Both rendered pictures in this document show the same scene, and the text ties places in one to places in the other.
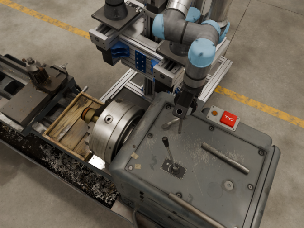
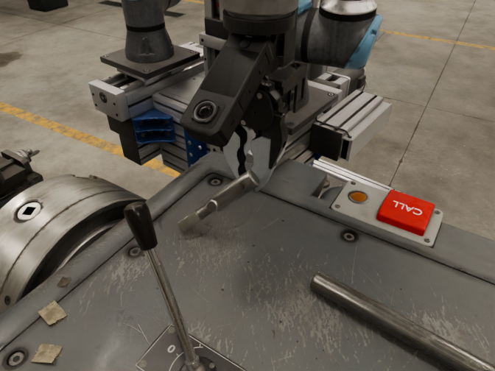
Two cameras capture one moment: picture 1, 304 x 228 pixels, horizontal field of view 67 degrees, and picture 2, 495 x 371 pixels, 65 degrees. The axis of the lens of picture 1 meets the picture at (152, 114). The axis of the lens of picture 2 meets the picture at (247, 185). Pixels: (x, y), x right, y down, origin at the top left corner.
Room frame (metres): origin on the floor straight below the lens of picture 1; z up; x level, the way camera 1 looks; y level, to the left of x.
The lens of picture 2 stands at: (0.10, -0.17, 1.61)
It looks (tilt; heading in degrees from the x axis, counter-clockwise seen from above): 39 degrees down; 6
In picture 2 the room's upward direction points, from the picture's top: straight up
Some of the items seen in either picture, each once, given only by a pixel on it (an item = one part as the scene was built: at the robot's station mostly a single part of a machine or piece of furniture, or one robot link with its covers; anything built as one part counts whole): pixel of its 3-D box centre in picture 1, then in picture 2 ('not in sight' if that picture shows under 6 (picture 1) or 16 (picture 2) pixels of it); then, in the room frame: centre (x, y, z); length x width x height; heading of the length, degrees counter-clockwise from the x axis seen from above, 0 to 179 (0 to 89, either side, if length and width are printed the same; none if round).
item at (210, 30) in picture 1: (201, 37); not in sight; (0.61, -0.15, 1.60); 0.11 x 0.11 x 0.08; 74
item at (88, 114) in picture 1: (92, 116); not in sight; (0.56, 0.30, 1.08); 0.09 x 0.09 x 0.09; 64
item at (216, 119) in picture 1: (221, 120); (382, 222); (0.51, -0.31, 1.23); 0.13 x 0.08 x 0.05; 64
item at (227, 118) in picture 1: (228, 119); (405, 213); (0.50, -0.33, 1.26); 0.06 x 0.06 x 0.02; 64
